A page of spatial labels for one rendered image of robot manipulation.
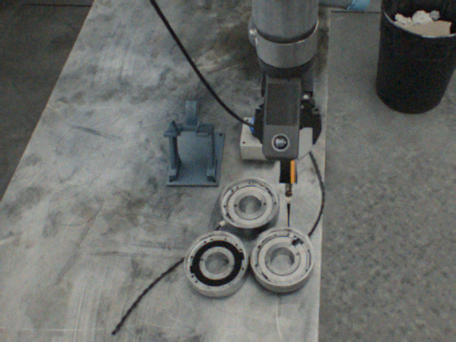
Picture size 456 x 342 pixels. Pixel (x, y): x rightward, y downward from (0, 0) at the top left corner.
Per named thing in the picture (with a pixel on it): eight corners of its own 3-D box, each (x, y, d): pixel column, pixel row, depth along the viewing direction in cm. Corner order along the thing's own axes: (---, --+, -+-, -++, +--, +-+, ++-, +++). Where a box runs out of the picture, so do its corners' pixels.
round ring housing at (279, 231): (284, 309, 83) (283, 299, 80) (238, 267, 88) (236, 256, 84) (326, 264, 87) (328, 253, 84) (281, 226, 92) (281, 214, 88)
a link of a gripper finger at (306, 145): (317, 134, 84) (311, 95, 76) (317, 164, 80) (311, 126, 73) (297, 135, 84) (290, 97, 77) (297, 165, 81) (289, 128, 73)
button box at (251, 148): (278, 161, 100) (277, 146, 96) (242, 160, 101) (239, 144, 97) (281, 129, 105) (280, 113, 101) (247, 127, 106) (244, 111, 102)
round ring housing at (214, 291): (194, 308, 84) (190, 299, 80) (183, 251, 90) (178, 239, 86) (256, 290, 85) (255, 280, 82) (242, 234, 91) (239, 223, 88)
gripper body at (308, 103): (313, 88, 77) (316, 23, 68) (314, 133, 72) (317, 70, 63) (262, 88, 78) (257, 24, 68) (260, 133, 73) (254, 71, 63)
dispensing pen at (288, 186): (278, 233, 82) (278, 131, 76) (280, 221, 86) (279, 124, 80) (292, 234, 82) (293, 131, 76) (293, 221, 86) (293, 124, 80)
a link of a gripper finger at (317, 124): (323, 137, 77) (318, 96, 70) (324, 145, 76) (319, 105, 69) (292, 138, 78) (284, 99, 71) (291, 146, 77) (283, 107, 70)
